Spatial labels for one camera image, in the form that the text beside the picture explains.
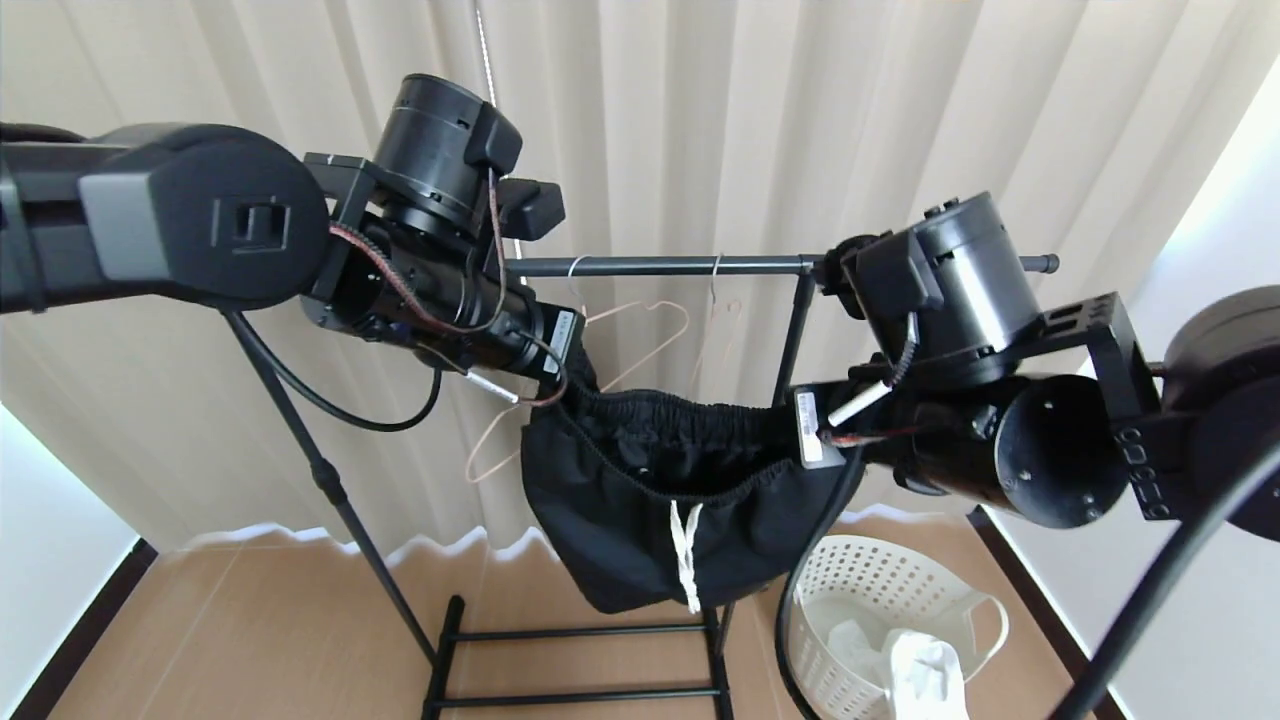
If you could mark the white garment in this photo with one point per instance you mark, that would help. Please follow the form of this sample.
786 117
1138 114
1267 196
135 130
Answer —
925 680

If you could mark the black shorts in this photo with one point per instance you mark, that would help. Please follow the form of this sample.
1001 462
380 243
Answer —
640 520

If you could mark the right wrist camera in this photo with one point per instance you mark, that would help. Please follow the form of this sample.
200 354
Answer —
840 275

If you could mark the black clothes rack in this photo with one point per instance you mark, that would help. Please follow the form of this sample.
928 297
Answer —
650 266

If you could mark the white laundry basket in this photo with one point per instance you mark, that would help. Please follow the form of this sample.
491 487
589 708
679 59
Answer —
880 580

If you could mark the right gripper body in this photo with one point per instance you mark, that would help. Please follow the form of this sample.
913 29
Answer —
1050 450

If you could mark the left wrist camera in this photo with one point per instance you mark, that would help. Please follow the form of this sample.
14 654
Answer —
535 208

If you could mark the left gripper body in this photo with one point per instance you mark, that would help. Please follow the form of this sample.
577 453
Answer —
450 300

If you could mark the beige curtain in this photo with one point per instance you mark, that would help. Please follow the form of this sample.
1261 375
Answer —
700 120

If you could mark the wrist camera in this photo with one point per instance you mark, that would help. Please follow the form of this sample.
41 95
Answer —
840 275
535 208

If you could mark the pink clothes hanger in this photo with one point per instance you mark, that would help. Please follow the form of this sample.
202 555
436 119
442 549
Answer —
655 352
714 290

